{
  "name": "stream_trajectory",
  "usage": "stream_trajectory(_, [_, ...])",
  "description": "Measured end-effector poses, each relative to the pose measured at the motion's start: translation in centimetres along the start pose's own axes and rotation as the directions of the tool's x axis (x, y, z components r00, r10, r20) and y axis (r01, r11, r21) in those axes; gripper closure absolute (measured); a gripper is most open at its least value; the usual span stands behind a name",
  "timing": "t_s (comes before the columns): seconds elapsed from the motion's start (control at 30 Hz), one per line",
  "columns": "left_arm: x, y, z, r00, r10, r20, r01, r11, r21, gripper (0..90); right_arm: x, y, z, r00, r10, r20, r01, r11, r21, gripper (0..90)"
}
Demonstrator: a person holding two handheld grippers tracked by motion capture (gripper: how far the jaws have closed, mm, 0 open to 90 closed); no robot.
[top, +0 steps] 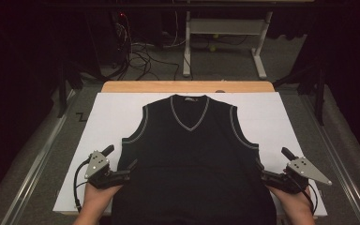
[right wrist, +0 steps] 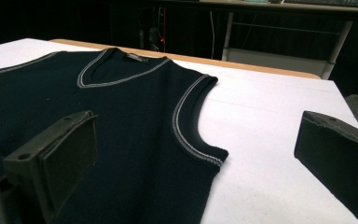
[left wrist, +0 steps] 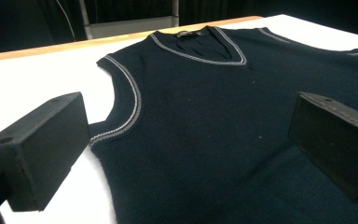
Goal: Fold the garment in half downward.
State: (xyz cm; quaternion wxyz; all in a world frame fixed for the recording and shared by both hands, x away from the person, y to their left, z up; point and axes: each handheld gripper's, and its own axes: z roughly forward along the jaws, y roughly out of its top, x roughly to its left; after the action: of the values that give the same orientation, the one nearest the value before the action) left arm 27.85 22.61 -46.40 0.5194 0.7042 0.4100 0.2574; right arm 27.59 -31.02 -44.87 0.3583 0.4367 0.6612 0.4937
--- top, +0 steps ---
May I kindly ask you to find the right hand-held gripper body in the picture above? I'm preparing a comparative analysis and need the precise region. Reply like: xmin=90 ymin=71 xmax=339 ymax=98
xmin=275 ymin=146 xmax=333 ymax=194

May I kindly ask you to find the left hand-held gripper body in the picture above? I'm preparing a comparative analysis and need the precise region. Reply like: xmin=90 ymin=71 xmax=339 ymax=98
xmin=83 ymin=144 xmax=131 ymax=190

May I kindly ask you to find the dark knitted vest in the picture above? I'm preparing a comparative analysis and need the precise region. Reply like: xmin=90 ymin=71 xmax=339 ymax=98
xmin=111 ymin=93 xmax=278 ymax=225

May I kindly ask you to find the person's right hand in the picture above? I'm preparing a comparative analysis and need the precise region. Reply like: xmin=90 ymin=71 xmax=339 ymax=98
xmin=265 ymin=183 xmax=315 ymax=218

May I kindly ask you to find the person's left hand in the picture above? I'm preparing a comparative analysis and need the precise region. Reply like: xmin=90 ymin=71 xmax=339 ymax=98
xmin=82 ymin=182 xmax=124 ymax=215

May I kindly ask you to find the white board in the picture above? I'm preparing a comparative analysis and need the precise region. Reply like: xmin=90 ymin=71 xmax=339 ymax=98
xmin=52 ymin=91 xmax=328 ymax=218

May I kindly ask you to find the black stand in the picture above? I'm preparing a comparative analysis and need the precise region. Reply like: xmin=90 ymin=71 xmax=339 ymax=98
xmin=55 ymin=57 xmax=86 ymax=120
xmin=273 ymin=61 xmax=327 ymax=127

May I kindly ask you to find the wooden table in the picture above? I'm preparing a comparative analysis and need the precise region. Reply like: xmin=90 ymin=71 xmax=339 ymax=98
xmin=100 ymin=80 xmax=277 ymax=94

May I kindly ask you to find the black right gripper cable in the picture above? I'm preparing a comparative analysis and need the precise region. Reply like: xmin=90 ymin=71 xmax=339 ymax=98
xmin=289 ymin=173 xmax=319 ymax=217

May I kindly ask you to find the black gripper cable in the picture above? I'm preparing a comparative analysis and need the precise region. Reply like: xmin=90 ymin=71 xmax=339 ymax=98
xmin=72 ymin=158 xmax=92 ymax=214
xmin=289 ymin=173 xmax=319 ymax=217

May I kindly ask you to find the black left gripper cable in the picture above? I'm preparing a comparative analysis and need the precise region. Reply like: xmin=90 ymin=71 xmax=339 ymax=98
xmin=72 ymin=158 xmax=92 ymax=214

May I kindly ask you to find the metal floor rail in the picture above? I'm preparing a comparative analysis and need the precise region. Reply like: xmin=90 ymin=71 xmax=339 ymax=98
xmin=299 ymin=93 xmax=360 ymax=225
xmin=0 ymin=89 xmax=77 ymax=225

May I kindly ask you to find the tangle of floor cables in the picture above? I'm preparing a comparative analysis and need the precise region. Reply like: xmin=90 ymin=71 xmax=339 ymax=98
xmin=113 ymin=11 xmax=183 ymax=83

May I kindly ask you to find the white metal desk frame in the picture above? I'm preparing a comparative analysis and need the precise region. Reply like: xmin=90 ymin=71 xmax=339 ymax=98
xmin=182 ymin=10 xmax=274 ymax=81

